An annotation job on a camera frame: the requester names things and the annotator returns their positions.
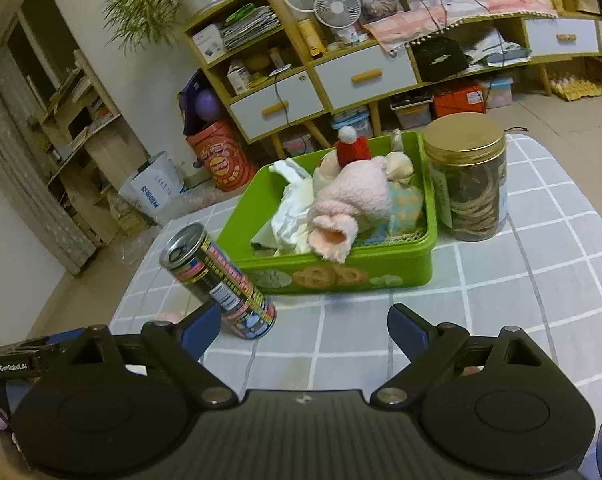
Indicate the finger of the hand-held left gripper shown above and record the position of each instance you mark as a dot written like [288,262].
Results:
[51,345]

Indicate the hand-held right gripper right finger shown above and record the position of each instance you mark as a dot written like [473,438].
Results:
[406,327]

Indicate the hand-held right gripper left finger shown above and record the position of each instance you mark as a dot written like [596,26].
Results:
[203,322]

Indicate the green plastic box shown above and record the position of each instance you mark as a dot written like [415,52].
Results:
[331,272]

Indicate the blue patterned cloth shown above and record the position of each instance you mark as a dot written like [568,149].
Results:
[406,205]

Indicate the white cloth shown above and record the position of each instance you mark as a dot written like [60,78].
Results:
[293,205]

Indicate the small red santa hat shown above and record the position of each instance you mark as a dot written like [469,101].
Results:
[353,147]

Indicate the black drink can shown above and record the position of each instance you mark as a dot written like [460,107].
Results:
[221,285]

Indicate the white paper bag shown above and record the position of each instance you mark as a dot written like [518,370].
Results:
[153,187]

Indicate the clear jar gold lid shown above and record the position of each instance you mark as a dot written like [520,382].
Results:
[466,185]

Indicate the red cylindrical bucket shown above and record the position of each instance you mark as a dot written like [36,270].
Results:
[221,157]

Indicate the clear storage box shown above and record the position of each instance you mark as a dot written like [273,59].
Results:
[298,145]
[412,112]
[351,127]

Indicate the purple ball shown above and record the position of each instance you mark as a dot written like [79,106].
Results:
[208,105]

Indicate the orange box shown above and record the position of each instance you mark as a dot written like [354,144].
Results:
[458,101]

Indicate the light wooden shelf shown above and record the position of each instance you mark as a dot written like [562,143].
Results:
[81,110]

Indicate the white milk carton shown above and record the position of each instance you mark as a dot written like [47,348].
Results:
[238,77]

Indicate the clear box blue lid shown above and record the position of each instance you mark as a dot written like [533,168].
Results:
[498,94]

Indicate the black bag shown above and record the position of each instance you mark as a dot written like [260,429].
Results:
[438,60]

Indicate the white product box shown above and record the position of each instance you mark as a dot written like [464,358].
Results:
[208,42]

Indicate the egg carton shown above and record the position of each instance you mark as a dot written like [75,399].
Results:
[578,87]

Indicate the stack of papers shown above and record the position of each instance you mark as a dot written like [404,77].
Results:
[251,25]

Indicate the yellow bottle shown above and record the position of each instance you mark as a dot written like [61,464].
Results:
[311,37]

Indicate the pink table cloth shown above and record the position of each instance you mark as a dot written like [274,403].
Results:
[406,22]

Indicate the low wooden tv stand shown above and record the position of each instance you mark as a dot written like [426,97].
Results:
[481,22]

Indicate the small white desk fan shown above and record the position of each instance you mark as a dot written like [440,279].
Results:
[337,7]

